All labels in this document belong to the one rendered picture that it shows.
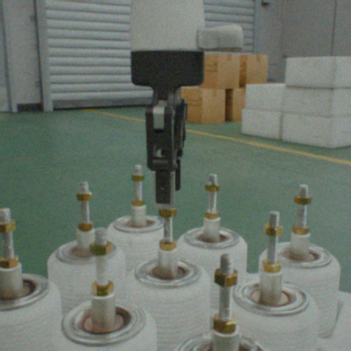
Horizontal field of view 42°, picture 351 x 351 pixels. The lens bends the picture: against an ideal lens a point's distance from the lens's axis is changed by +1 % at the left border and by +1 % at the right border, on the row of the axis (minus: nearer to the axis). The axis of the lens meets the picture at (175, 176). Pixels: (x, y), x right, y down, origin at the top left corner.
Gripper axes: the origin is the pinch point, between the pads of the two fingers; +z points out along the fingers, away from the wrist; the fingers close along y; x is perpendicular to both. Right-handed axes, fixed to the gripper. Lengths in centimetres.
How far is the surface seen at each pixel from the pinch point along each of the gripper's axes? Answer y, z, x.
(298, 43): -659, -48, 113
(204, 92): -352, 8, -10
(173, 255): 1.0, 7.5, 0.7
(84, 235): -3.5, 7.3, -10.7
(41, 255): -59, 35, -40
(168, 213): 1.0, 2.7, 0.1
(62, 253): -3.4, 9.8, -13.6
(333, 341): 0.5, 17.1, 18.5
